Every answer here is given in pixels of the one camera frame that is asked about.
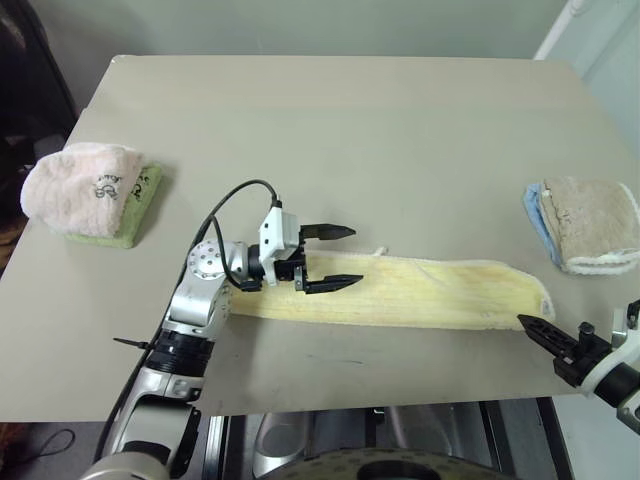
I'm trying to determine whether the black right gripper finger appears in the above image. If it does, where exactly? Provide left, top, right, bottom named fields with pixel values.
left=516, top=313, right=584, bottom=357

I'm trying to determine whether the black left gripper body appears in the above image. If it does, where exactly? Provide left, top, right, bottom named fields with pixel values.
left=274, top=224, right=314, bottom=294

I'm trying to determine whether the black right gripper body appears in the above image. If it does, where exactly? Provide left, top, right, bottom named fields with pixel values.
left=552, top=322, right=614, bottom=389

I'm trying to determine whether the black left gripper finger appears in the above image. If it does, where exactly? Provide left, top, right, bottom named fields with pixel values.
left=299, top=223, right=358, bottom=241
left=302, top=273, right=365, bottom=296

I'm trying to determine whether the pale yellow fluffy towel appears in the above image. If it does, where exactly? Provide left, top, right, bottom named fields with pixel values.
left=228, top=244, right=555, bottom=332

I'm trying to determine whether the folded beige towel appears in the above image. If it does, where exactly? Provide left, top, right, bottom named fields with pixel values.
left=539, top=177, right=640, bottom=276

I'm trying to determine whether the folded light blue towel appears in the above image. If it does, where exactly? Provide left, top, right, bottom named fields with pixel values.
left=522, top=182, right=569, bottom=271

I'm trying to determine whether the folded green towel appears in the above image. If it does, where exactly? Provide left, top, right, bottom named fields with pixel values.
left=63, top=162, right=164, bottom=250

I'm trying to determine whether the folded pink towel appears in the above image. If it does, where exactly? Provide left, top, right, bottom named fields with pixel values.
left=19, top=142, right=146, bottom=236

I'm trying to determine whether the silver robot torso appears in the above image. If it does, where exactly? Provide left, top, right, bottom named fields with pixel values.
left=207, top=402, right=571, bottom=480

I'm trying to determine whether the dark background furniture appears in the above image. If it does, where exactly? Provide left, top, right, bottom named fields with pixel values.
left=0, top=0, right=79, bottom=236

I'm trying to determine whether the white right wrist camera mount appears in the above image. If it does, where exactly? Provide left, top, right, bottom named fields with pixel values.
left=582, top=299, right=640, bottom=396

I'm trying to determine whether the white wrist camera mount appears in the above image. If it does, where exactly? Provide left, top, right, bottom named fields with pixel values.
left=257, top=204, right=301, bottom=289
left=582, top=299, right=640, bottom=396

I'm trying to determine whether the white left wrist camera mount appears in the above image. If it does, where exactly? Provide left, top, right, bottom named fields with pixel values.
left=257, top=204, right=301, bottom=289

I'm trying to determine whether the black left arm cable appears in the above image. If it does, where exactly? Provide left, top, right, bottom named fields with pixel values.
left=192, top=179, right=286, bottom=294

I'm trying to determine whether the thin black floor cable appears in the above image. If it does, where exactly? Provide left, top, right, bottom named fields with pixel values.
left=29, top=427, right=76, bottom=459

